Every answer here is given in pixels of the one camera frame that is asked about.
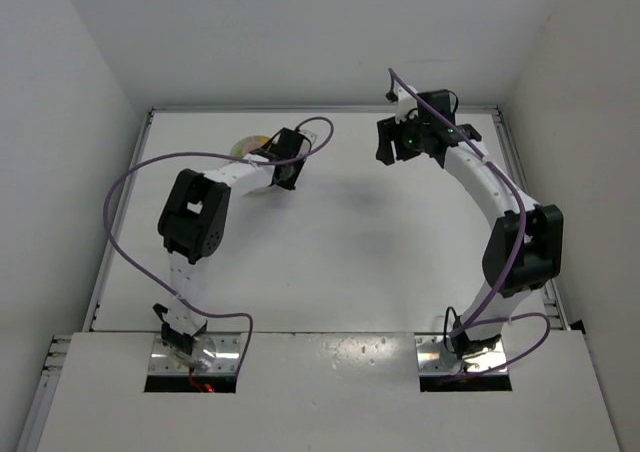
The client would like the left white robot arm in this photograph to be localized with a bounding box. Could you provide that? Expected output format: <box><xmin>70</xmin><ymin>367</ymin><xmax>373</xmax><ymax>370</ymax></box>
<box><xmin>154</xmin><ymin>128</ymin><xmax>315</xmax><ymax>363</ymax></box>

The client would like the white divided round container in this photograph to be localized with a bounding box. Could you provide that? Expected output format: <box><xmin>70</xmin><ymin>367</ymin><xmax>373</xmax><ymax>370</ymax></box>
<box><xmin>231</xmin><ymin>135</ymin><xmax>274</xmax><ymax>196</ymax></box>

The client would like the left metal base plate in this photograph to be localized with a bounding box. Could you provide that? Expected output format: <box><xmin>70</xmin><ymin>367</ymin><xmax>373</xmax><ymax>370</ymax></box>
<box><xmin>148</xmin><ymin>333</ymin><xmax>240</xmax><ymax>378</ymax></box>

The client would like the metal base plate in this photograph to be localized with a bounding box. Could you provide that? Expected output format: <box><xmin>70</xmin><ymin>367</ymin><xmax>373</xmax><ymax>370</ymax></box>
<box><xmin>415</xmin><ymin>334</ymin><xmax>508</xmax><ymax>377</ymax></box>
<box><xmin>148</xmin><ymin>333</ymin><xmax>240</xmax><ymax>378</ymax></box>

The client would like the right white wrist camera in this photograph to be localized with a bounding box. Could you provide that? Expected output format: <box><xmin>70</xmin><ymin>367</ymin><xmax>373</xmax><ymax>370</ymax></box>
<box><xmin>385</xmin><ymin>85</ymin><xmax>419</xmax><ymax>124</ymax></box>

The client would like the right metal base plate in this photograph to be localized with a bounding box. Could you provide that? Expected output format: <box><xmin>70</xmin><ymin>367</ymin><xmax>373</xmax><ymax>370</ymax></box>
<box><xmin>415</xmin><ymin>334</ymin><xmax>508</xmax><ymax>377</ymax></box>

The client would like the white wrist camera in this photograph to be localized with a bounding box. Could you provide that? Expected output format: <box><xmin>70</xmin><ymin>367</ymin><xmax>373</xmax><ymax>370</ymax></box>
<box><xmin>299</xmin><ymin>129</ymin><xmax>318</xmax><ymax>147</ymax></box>
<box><xmin>385</xmin><ymin>85</ymin><xmax>419</xmax><ymax>124</ymax></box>

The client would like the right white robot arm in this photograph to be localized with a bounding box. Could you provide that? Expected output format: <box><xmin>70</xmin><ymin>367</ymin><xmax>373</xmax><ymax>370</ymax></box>
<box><xmin>376</xmin><ymin>85</ymin><xmax>564</xmax><ymax>360</ymax></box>

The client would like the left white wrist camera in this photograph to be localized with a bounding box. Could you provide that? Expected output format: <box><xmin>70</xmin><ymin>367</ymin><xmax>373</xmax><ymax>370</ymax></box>
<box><xmin>299</xmin><ymin>129</ymin><xmax>318</xmax><ymax>147</ymax></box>

